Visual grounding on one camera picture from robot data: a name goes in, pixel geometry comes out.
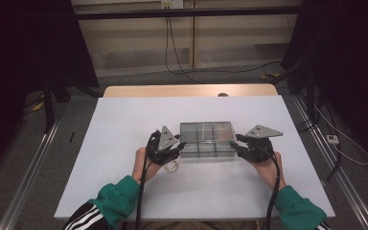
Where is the small silver ring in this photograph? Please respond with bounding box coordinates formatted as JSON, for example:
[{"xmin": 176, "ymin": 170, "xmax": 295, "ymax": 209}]
[{"xmin": 164, "ymin": 160, "xmax": 180, "ymax": 174}]

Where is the black cable hanging from socket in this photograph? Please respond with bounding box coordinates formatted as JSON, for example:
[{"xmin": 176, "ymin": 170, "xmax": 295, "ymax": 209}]
[{"xmin": 164, "ymin": 15, "xmax": 283, "ymax": 85}]

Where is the black curtain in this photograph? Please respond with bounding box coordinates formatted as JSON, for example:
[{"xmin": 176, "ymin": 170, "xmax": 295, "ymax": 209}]
[
  {"xmin": 0, "ymin": 0, "xmax": 101, "ymax": 184},
  {"xmin": 280, "ymin": 0, "xmax": 368, "ymax": 168}
]

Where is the black metal stand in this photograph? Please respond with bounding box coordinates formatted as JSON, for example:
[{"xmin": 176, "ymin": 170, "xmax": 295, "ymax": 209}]
[{"xmin": 40, "ymin": 76, "xmax": 104, "ymax": 134}]

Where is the wooden table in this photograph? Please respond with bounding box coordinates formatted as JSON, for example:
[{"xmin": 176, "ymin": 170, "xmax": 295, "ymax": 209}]
[{"xmin": 103, "ymin": 83, "xmax": 279, "ymax": 99}]

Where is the white power strip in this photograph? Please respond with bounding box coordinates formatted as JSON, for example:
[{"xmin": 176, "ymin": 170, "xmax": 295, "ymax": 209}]
[{"xmin": 325, "ymin": 134, "xmax": 340, "ymax": 146}]

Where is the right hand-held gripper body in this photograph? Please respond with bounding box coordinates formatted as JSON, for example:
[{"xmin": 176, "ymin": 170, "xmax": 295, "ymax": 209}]
[{"xmin": 239, "ymin": 124, "xmax": 285, "ymax": 164}]

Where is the black horizontal bar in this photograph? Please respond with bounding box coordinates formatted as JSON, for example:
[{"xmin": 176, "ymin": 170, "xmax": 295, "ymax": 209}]
[{"xmin": 74, "ymin": 6, "xmax": 303, "ymax": 21}]

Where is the hand-held gripper black cable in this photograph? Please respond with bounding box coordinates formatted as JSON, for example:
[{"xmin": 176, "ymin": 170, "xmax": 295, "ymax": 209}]
[
  {"xmin": 264, "ymin": 146, "xmax": 283, "ymax": 230},
  {"xmin": 135, "ymin": 129, "xmax": 161, "ymax": 230}
]

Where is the aluminium floor rail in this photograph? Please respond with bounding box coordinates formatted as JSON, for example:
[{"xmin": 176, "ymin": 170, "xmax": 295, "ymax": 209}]
[
  {"xmin": 291, "ymin": 95, "xmax": 368, "ymax": 230},
  {"xmin": 0, "ymin": 117, "xmax": 62, "ymax": 230}
]

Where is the white floor cable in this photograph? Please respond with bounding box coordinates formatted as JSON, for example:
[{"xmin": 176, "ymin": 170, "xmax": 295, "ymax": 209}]
[{"xmin": 312, "ymin": 103, "xmax": 368, "ymax": 167}]

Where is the white wall socket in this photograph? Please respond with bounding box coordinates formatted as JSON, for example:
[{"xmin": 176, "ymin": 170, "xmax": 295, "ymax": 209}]
[{"xmin": 160, "ymin": 0, "xmax": 185, "ymax": 10}]

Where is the right hand-held gripper black cable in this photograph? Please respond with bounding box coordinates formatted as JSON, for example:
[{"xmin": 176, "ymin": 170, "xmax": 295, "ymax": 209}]
[{"xmin": 264, "ymin": 146, "xmax": 283, "ymax": 230}]

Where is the left hand-held gripper black cable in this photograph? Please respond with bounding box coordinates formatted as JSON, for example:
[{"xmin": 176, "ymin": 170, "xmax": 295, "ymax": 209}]
[{"xmin": 135, "ymin": 129, "xmax": 161, "ymax": 230}]

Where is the person's left hand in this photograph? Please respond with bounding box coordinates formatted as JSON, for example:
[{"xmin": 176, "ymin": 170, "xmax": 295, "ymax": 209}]
[{"xmin": 131, "ymin": 147, "xmax": 163, "ymax": 186}]

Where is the black floor cable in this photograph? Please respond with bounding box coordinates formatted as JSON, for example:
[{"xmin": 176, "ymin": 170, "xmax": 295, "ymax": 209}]
[{"xmin": 295, "ymin": 95, "xmax": 345, "ymax": 184}]

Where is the person's right hand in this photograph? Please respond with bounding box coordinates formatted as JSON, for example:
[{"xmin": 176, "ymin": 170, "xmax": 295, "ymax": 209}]
[{"xmin": 251, "ymin": 151, "xmax": 288, "ymax": 192}]

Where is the clear plastic compartment box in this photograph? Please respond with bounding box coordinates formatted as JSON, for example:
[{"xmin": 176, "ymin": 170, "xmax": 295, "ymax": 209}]
[{"xmin": 179, "ymin": 121, "xmax": 238, "ymax": 159}]

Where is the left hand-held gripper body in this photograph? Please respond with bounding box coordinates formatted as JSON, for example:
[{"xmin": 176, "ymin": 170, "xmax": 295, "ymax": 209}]
[{"xmin": 146, "ymin": 126, "xmax": 180, "ymax": 166}]

